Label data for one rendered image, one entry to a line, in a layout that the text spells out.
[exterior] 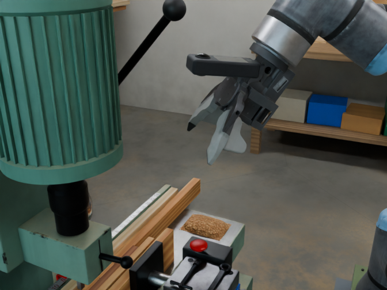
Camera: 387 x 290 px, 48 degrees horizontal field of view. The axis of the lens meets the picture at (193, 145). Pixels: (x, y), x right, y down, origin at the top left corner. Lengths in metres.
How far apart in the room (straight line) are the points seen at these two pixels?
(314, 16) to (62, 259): 0.54
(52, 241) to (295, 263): 1.80
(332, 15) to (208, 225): 0.52
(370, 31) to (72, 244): 0.56
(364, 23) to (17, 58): 0.50
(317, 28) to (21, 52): 0.44
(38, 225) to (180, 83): 3.59
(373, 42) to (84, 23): 0.44
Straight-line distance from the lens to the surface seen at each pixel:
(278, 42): 0.71
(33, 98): 0.56
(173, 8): 0.65
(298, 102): 3.47
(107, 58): 0.59
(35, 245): 0.76
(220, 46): 4.03
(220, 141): 0.68
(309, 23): 0.72
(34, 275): 1.00
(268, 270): 2.33
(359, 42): 0.75
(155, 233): 0.97
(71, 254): 0.71
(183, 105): 4.32
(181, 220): 1.04
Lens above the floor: 1.48
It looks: 24 degrees down
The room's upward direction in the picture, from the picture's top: straight up
